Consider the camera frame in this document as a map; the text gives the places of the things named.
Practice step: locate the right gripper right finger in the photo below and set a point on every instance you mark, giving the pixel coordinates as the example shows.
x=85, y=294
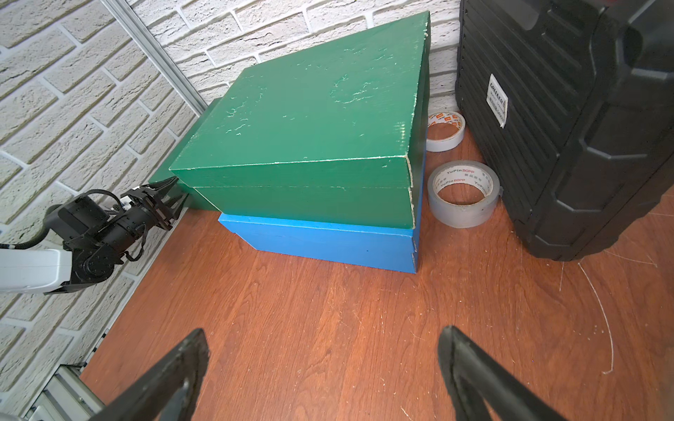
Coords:
x=477, y=384

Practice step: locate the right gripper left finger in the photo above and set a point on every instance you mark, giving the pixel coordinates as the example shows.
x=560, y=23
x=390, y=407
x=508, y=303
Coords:
x=169, y=390

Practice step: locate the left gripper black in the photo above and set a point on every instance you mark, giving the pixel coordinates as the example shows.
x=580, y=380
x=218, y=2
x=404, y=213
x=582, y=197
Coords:
x=125, y=235

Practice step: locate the blue shoebox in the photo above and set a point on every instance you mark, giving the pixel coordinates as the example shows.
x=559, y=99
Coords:
x=394, y=249

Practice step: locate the green shoebox front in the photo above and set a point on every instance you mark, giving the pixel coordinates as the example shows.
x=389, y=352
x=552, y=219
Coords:
x=335, y=133

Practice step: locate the green shoebox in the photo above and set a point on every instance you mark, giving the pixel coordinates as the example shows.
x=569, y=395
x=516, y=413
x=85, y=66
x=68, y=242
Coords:
x=335, y=133
x=195, y=200

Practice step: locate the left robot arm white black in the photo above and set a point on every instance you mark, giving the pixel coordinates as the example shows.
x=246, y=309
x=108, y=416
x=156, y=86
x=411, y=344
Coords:
x=54, y=260

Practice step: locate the white tape roll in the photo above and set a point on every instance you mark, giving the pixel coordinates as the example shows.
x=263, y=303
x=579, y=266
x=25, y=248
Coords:
x=445, y=131

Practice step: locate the black tool case orange latches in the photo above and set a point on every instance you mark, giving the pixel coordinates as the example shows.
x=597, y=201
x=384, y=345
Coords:
x=571, y=104

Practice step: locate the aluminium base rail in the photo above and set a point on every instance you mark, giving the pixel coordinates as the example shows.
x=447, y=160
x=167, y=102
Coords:
x=65, y=397

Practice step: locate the left aluminium corner post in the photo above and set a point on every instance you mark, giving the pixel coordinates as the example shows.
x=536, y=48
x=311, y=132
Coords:
x=137, y=30

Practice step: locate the grey duct tape roll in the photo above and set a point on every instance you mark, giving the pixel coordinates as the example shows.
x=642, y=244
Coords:
x=463, y=194

